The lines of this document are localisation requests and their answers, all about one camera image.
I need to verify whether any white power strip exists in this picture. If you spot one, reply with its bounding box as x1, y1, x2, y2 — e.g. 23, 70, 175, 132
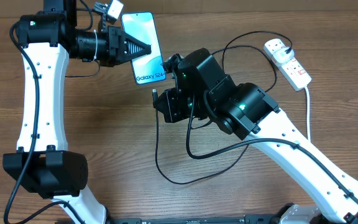
264, 39, 311, 91

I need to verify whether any black charger cable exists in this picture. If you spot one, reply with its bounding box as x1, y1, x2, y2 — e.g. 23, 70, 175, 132
152, 30, 293, 186

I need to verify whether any white charger plug adapter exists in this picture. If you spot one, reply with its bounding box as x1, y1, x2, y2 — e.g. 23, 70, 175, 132
273, 47, 295, 66

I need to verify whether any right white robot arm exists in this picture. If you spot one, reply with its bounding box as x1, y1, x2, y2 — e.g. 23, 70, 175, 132
153, 48, 358, 223

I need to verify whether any blue Galaxy smartphone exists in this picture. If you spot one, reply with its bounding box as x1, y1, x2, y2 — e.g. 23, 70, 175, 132
121, 12, 166, 85

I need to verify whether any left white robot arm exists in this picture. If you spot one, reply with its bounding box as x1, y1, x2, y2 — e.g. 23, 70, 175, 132
2, 1, 152, 223

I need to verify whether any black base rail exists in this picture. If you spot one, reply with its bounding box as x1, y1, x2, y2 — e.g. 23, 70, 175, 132
54, 213, 279, 224

